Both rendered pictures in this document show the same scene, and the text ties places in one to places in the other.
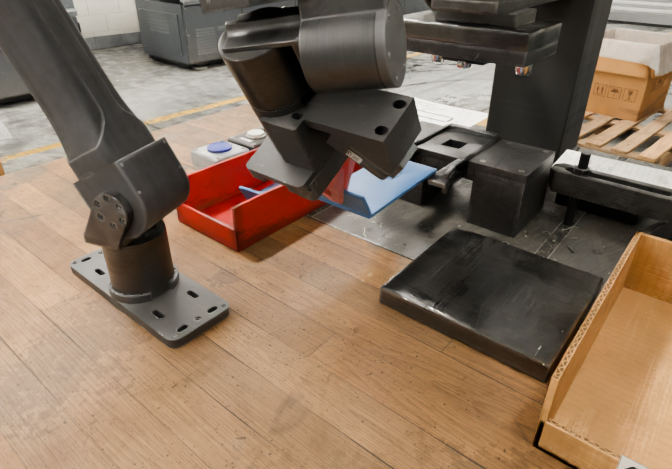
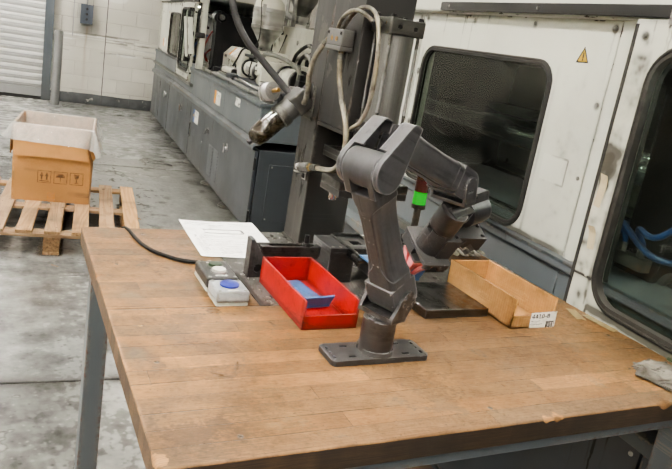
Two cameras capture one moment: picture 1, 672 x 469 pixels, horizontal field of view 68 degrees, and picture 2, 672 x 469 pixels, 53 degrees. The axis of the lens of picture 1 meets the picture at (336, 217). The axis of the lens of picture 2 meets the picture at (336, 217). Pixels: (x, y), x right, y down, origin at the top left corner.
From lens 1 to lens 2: 1.31 m
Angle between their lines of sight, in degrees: 63
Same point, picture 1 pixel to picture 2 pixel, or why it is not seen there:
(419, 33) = not seen: hidden behind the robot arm
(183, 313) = (409, 348)
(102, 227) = (402, 311)
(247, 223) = (354, 309)
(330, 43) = (481, 211)
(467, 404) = (489, 328)
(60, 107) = (396, 256)
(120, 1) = not seen: outside the picture
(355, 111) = (470, 231)
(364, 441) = (496, 346)
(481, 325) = (462, 307)
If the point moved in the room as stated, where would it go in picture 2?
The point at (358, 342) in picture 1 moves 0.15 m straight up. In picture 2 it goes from (447, 330) to (462, 263)
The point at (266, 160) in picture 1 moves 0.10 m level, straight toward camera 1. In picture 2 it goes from (429, 260) to (480, 272)
